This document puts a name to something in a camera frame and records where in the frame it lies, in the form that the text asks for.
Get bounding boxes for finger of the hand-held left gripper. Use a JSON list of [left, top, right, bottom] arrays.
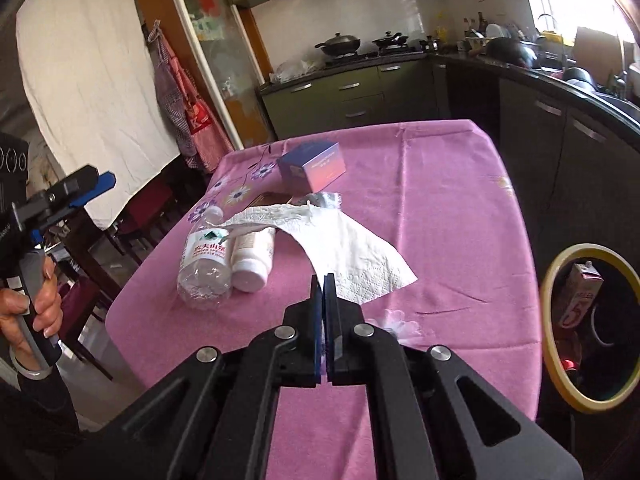
[[47, 164, 117, 208], [10, 195, 76, 243]]

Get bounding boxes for dark counter cabinets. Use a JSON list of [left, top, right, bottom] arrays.
[[432, 55, 640, 271]]

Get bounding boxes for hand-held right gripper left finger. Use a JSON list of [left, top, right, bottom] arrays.
[[75, 272, 326, 480]]

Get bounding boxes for glass sliding door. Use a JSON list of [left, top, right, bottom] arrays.
[[162, 0, 273, 151]]

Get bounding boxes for person's left forearm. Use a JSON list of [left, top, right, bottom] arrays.
[[0, 372, 83, 480]]

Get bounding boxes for blue cardboard box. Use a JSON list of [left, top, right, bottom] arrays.
[[276, 141, 347, 194]]

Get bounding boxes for red and white carton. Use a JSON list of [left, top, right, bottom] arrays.
[[559, 262, 606, 331]]

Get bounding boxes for white plastic bags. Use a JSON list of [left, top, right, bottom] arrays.
[[269, 57, 326, 85]]

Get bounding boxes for gas stove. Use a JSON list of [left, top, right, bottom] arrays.
[[320, 45, 431, 63]]

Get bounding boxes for wooden cutting board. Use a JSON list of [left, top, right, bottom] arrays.
[[572, 26, 621, 66]]

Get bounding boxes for clear plastic bottle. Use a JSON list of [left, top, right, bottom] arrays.
[[177, 205, 236, 308]]

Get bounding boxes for steel faucet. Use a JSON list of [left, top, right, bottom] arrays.
[[617, 37, 632, 98]]

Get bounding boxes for white pill bottle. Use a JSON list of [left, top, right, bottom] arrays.
[[230, 227, 277, 293]]

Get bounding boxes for green lower cabinets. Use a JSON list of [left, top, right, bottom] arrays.
[[257, 52, 448, 141]]

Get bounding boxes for red checked apron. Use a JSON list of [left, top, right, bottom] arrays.
[[145, 22, 233, 173]]

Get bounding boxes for red cushioned chair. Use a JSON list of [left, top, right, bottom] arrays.
[[117, 180, 173, 256]]

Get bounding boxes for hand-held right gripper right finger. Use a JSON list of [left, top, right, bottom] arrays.
[[325, 272, 583, 480]]

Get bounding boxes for white paper tissue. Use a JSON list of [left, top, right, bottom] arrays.
[[220, 203, 419, 306]]

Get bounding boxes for black lidded wok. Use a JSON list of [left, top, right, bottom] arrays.
[[315, 32, 361, 57]]

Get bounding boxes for person's left hand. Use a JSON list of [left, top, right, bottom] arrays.
[[0, 255, 63, 357]]

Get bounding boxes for pale green bracelet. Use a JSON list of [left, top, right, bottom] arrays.
[[10, 355, 52, 380]]

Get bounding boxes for black bin with yellow rim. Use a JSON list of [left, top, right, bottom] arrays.
[[541, 243, 640, 415]]

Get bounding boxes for black wok without lid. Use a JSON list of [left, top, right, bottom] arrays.
[[486, 37, 541, 68]]

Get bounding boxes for black lidded pan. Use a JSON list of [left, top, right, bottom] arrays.
[[371, 31, 408, 51]]

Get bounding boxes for brown plastic tray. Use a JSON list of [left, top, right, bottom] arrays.
[[247, 192, 296, 208]]

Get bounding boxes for white hanging sheet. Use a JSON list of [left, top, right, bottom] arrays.
[[15, 0, 181, 231]]

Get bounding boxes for purple floral tablecloth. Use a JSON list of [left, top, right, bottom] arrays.
[[105, 119, 543, 480]]

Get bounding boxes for silver foil wrapper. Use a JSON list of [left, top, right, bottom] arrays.
[[300, 191, 343, 211]]

